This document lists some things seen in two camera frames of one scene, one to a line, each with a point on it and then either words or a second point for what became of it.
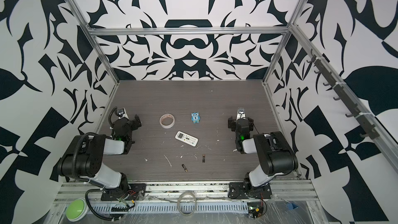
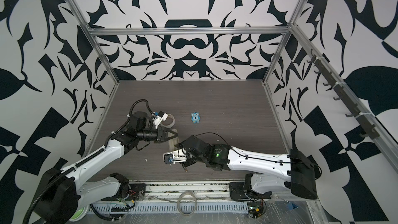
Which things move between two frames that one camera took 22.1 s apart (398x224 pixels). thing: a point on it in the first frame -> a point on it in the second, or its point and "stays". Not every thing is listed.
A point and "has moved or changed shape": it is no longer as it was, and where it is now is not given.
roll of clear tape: x=167 y=121 stays
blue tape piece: x=291 y=206 stays
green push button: x=77 y=210 stays
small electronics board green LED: x=255 y=209 stays
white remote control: x=186 y=138 has moved or changed shape
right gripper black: x=233 y=124 -> x=183 y=144
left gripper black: x=133 y=124 -> x=161 y=135
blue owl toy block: x=195 y=117 stays
